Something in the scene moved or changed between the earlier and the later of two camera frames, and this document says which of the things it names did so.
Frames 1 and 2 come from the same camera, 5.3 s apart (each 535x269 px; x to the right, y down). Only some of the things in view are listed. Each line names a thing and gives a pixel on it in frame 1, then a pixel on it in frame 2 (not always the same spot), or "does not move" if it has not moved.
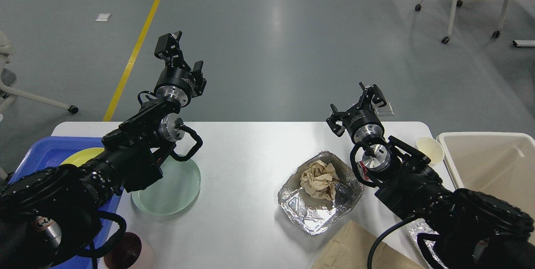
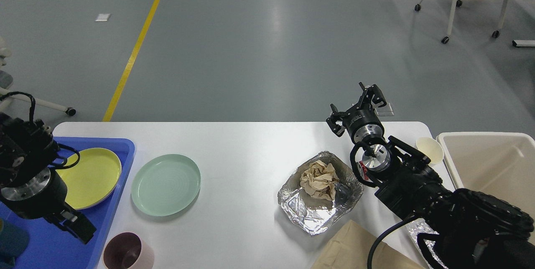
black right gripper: x=363 y=122 does not move
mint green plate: x=180 y=184 does not move
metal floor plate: x=386 y=110 does not move
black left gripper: x=176 y=82 to x=40 y=196
